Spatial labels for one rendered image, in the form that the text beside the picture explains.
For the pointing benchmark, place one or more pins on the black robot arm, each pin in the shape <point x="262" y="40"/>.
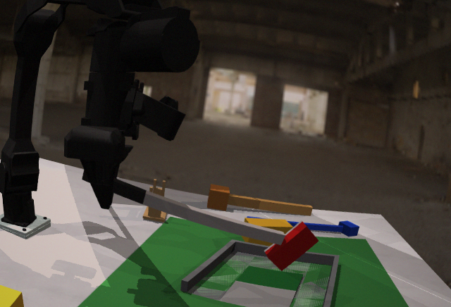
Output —
<point x="155" y="39"/>

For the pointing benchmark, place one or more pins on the red putter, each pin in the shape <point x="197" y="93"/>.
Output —
<point x="286" y="248"/>

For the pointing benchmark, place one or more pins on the green putting mat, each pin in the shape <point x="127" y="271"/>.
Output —
<point x="152" y="275"/>

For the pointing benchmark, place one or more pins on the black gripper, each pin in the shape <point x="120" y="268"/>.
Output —
<point x="99" y="141"/>

